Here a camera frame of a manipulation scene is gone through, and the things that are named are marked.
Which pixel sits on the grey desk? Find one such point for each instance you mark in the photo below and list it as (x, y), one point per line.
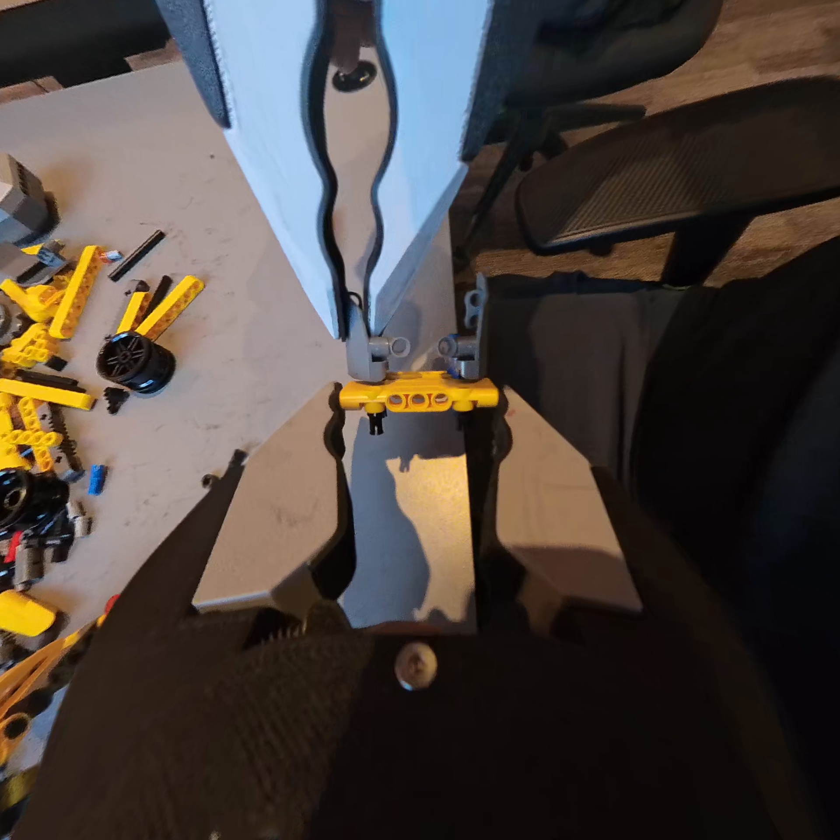
(229, 367)

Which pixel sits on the black toy wheel hub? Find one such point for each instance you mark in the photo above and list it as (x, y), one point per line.
(26, 495)

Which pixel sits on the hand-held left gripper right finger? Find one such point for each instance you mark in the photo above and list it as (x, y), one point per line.
(558, 512)

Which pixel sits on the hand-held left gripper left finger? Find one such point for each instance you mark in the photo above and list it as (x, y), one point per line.
(275, 518)

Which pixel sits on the black spoked toy wheel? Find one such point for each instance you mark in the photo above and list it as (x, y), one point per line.
(136, 362)

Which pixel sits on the black office chair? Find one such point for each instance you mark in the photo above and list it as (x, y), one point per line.
(623, 39)

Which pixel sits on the grey toy motor block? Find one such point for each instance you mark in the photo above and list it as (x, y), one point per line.
(23, 197)

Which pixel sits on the small black connector pin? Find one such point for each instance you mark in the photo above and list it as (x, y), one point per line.
(236, 456)

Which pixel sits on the person's torso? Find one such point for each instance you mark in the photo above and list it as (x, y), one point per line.
(754, 459)

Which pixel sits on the pile of loose toy bricks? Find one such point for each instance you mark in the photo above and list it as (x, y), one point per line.
(39, 348)

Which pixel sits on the yellow and grey brick assembly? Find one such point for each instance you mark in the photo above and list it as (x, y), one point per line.
(420, 397)

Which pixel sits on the long black toy axle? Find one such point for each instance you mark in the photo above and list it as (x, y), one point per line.
(136, 254)

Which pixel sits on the blue connector pin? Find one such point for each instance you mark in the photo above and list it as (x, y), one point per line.
(97, 479)

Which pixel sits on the partly built yellow toy vehicle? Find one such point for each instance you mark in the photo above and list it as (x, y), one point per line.
(26, 669)

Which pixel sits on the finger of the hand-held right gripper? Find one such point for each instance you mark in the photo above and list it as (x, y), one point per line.
(269, 98)
(433, 85)

